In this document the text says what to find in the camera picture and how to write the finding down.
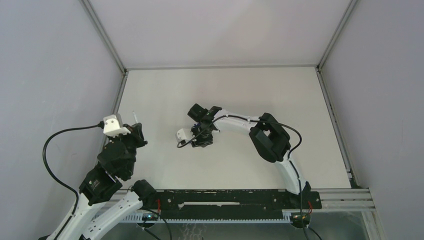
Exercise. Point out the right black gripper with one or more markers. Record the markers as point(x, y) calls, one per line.
point(197, 142)

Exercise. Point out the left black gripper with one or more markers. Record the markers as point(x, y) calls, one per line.
point(137, 132)

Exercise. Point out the white marker pen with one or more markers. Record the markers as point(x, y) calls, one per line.
point(135, 117)

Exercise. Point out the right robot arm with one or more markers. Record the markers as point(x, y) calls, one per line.
point(275, 142)

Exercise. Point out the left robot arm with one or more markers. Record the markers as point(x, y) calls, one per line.
point(115, 164)

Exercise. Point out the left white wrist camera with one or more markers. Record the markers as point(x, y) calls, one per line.
point(113, 126)

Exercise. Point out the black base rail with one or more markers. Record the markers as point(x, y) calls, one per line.
point(230, 204)

